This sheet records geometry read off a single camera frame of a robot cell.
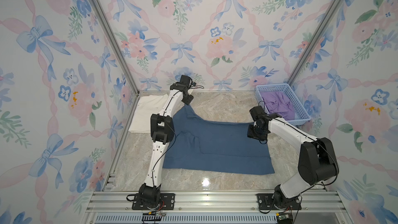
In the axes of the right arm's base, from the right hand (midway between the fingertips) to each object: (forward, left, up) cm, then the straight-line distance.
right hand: (252, 135), depth 91 cm
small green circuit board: (-39, -10, -10) cm, 41 cm away
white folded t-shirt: (+25, +69, -3) cm, 74 cm away
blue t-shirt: (-4, +22, -6) cm, 23 cm away
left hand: (+27, +41, +4) cm, 49 cm away
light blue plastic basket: (+17, -36, -2) cm, 40 cm away
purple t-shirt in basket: (+29, -24, -4) cm, 37 cm away
